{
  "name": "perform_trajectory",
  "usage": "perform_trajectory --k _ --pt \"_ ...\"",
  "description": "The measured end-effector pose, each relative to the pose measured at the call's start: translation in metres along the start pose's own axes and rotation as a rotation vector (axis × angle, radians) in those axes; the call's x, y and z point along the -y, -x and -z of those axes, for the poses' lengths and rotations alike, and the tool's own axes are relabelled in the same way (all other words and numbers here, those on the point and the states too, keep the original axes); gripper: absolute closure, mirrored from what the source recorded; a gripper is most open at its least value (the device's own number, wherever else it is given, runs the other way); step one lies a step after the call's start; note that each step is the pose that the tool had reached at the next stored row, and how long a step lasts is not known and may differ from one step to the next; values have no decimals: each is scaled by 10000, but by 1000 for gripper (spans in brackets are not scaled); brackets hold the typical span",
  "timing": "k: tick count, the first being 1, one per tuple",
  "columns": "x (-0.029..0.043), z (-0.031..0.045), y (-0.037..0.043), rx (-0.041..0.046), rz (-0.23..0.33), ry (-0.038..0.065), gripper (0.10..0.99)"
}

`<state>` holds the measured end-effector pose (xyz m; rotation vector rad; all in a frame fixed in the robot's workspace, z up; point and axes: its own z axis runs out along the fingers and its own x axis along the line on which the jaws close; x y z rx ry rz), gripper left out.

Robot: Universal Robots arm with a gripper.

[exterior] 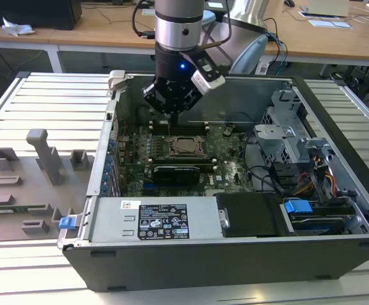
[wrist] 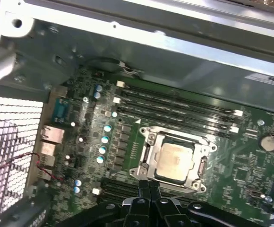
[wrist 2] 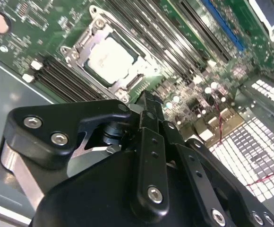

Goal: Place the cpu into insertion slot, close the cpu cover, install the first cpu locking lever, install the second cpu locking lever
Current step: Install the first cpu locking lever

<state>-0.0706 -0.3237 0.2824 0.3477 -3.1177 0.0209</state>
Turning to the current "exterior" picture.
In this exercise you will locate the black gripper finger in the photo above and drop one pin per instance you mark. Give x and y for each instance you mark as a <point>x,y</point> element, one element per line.
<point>159,98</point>
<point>189,101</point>

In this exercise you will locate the white crumpled paper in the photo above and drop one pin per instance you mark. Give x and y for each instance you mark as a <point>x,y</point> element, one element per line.
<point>16,28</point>

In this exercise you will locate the black graphics card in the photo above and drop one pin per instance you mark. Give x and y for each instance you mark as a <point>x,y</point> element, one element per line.
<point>175,175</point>

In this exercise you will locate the black CPU socket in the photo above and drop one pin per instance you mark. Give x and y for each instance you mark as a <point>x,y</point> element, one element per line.
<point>203,154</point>

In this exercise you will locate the green RAM stick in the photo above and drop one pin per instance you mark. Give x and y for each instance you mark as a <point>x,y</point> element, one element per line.
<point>14,209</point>

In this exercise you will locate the blue case latch tab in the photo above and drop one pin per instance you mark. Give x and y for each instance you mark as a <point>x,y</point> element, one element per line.
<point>66,223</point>

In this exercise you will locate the black box on desk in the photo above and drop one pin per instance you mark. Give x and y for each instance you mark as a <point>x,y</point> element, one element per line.
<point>28,12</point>

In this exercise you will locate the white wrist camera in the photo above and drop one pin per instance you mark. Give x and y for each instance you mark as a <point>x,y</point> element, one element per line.
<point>208,81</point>

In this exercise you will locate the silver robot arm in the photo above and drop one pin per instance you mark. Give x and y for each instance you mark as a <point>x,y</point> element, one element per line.
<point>178,22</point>

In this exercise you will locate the green motherboard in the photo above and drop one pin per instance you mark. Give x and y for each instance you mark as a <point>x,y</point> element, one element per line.
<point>229,178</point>

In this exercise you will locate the hard disk in blue carrier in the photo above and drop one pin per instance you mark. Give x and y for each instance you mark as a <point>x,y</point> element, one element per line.
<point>316,217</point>

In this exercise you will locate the square silver CPU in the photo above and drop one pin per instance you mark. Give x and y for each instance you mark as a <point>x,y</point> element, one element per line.
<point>186,145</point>

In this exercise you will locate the white power adapter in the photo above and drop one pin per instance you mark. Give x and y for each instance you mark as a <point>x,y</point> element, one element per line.
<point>262,67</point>

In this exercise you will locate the black RAM stick row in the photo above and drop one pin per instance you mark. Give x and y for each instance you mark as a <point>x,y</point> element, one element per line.
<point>184,161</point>

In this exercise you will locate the wooden office desk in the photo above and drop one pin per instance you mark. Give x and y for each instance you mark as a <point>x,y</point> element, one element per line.
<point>114,35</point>

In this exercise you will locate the black plastic shroud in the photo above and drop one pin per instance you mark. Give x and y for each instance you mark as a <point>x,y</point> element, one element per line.
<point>251,214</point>

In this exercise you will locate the silver power supply unit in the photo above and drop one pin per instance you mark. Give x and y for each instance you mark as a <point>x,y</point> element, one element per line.
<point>113,220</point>

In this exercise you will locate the silver metal drive cage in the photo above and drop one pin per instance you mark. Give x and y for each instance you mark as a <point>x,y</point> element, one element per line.
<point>276,133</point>

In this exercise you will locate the black open PC case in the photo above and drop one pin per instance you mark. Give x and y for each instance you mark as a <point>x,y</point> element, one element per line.
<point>203,265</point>

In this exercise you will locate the pale blue teach pendant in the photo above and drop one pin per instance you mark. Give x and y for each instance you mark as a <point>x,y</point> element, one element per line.
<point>251,54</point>

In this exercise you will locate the grey parts rack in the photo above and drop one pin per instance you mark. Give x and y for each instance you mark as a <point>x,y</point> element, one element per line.
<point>22,184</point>

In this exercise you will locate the black computer mouse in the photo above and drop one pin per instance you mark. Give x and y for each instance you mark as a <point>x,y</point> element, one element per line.
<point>289,2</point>

